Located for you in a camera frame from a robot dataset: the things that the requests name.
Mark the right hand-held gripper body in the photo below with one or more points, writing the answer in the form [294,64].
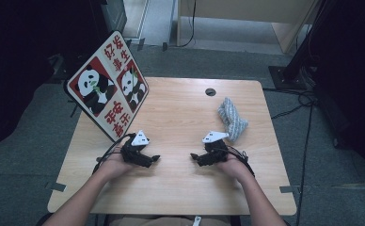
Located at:
[216,153]

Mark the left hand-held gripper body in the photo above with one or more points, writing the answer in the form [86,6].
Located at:
[133,153]

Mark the grey white knitted cloth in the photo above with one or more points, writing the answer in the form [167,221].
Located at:
[232,121]

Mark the square panda print board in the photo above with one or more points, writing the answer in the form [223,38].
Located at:
[108,81]

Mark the person's right hand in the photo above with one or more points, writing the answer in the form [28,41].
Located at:
[235,168]

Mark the person's left hand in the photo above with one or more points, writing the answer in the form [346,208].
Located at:
[113,168]

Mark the small white tag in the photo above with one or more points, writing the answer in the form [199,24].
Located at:
[197,221]

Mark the person's beige trousers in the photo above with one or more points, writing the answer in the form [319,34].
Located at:
[158,221]

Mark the black floor tape corner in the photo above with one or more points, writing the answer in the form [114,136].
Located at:
[74,111]

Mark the grey floor tape strip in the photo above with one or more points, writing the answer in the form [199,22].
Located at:
[289,189]
[55,186]

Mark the black metal stand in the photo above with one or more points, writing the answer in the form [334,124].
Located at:
[284,78]

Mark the dark cabinet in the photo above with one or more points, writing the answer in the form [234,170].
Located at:
[114,15]

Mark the light wooden cabinet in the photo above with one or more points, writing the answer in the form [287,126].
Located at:
[249,8]

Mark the dark curtain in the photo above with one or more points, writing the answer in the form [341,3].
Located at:
[14,62]
[359,78]

